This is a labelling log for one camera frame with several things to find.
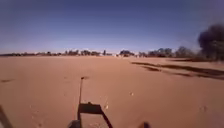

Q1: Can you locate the red-brown dirt ground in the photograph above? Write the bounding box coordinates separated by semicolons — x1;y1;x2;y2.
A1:
0;55;224;128

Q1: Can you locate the low row of trees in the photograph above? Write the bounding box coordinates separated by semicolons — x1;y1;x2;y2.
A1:
0;46;201;59

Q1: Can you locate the robot's own part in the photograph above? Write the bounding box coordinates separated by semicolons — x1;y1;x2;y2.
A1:
139;121;152;128
67;119;82;128

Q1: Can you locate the big dark tree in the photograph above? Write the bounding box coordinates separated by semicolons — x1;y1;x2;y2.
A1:
197;23;224;62

